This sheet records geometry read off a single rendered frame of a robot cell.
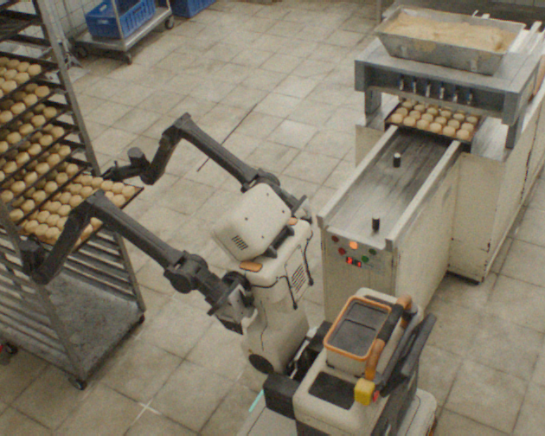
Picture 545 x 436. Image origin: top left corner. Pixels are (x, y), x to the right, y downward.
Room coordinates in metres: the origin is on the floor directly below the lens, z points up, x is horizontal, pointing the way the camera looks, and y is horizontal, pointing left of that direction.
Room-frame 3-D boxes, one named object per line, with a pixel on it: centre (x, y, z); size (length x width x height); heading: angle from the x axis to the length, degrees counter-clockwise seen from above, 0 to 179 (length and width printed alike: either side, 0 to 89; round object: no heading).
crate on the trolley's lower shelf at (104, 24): (5.65, 1.12, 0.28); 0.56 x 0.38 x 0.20; 153
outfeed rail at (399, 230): (2.47, -1.02, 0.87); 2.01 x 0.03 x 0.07; 143
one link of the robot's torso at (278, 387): (1.38, 0.03, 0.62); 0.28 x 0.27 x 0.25; 146
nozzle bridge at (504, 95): (2.46, -0.84, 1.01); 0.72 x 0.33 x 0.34; 53
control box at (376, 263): (1.77, -0.31, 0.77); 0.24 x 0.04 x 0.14; 53
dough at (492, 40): (2.46, -0.84, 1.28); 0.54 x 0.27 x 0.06; 53
